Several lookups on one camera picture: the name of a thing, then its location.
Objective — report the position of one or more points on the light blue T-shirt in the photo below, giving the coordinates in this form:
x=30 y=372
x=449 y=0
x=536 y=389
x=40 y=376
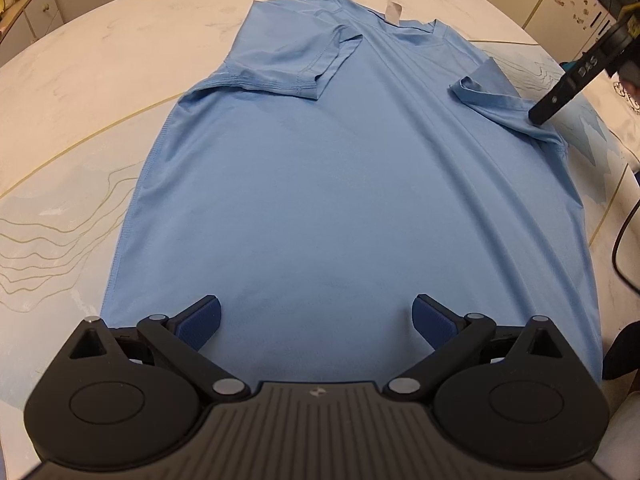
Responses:
x=325 y=185

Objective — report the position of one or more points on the low white sideboard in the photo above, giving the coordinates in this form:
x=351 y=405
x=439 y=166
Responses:
x=42 y=15

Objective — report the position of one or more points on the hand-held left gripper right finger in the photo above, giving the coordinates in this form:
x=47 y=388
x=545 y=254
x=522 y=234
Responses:
x=432 y=322

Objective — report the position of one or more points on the long white stickered cabinet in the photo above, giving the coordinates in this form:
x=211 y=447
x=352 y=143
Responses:
x=560 y=5

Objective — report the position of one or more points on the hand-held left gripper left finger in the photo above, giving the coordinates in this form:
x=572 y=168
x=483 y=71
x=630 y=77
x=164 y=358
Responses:
x=200 y=322

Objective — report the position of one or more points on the dark cloth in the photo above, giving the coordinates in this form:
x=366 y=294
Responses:
x=622 y=355

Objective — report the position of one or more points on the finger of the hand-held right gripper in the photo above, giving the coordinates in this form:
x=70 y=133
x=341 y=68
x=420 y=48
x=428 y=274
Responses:
x=565 y=87

